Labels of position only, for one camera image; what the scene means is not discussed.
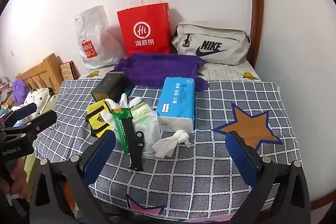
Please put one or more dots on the blue tissue pack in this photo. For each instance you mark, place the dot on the blue tissue pack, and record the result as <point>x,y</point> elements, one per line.
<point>176,103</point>

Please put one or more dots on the white paper tissue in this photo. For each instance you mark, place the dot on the white paper tissue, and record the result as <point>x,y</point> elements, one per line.
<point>173,144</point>

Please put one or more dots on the green snack packet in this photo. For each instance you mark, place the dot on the green snack packet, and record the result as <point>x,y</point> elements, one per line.
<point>123,127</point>

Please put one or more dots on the green tea packet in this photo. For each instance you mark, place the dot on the green tea packet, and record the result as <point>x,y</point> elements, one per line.
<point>141,111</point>

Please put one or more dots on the white fruit print sheet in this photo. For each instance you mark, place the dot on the white fruit print sheet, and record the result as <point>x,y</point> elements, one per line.
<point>228,73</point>

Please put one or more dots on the brown wooden door frame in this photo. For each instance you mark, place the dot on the brown wooden door frame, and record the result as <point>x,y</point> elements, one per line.
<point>256,3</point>

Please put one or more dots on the person's left hand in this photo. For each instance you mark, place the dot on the person's left hand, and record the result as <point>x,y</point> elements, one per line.
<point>18,174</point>

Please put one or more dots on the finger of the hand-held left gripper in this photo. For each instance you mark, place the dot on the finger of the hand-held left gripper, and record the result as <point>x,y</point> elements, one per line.
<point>26,109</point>
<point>42,121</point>

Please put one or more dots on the purple towel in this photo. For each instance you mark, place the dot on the purple towel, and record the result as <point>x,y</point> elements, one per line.
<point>157,69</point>

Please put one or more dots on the pink star sticker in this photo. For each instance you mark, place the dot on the pink star sticker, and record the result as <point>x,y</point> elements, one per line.
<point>141,207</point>

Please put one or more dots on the blue star sticker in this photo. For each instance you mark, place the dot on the blue star sticker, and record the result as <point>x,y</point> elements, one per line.
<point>129,91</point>

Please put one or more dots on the white plastic shopping bag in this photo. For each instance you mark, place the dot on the white plastic shopping bag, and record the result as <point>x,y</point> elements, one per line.
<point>92,37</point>

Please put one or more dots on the orange star sticker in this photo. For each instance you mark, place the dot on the orange star sticker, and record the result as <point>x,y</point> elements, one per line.
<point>249,127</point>

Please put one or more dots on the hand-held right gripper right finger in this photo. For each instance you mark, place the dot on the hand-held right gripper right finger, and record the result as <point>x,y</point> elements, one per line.
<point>241,158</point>

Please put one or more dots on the white dotted cushion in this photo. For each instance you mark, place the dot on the white dotted cushion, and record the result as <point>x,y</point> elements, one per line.
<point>36,100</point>

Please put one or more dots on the grey fabric waist bag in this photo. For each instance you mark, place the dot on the grey fabric waist bag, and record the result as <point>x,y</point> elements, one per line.
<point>210,43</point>

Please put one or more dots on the dark rectangular tin box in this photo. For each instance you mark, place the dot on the dark rectangular tin box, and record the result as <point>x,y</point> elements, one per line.
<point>110,86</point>

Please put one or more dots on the white glove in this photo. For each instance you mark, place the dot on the white glove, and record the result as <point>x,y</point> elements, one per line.
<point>124,102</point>

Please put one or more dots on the grey checkered bed sheet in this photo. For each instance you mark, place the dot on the grey checkered bed sheet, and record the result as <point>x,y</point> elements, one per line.
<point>210,161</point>

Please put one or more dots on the purple plush toy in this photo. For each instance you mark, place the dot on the purple plush toy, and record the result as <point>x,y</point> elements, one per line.
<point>19,91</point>

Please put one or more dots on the brown patterned box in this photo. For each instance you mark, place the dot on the brown patterned box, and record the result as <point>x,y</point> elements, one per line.
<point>68,70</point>

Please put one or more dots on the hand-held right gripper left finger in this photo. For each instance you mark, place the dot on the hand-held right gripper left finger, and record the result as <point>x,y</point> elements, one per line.
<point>102,153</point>

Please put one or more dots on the red paper shopping bag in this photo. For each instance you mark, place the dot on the red paper shopping bag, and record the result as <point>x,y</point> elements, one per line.
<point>144,29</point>

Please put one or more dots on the wooden headboard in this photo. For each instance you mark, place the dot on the wooden headboard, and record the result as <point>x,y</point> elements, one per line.
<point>42,74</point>

